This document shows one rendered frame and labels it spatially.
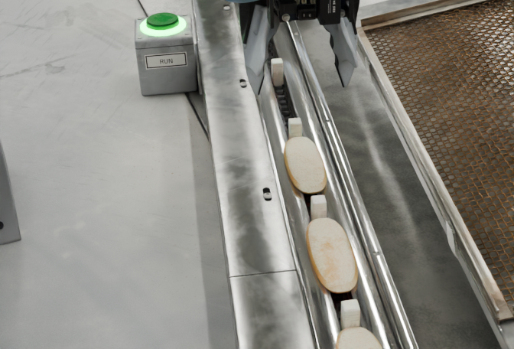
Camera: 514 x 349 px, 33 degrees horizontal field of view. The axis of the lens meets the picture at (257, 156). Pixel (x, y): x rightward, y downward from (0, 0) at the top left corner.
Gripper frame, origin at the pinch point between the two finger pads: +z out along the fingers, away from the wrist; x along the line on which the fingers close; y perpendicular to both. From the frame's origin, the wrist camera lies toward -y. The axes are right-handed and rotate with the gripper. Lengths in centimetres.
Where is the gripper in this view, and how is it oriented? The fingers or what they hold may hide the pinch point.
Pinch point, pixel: (299, 76)
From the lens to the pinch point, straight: 83.0
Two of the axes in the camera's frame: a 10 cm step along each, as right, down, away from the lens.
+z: 0.4, 8.3, 5.5
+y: 1.2, 5.4, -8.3
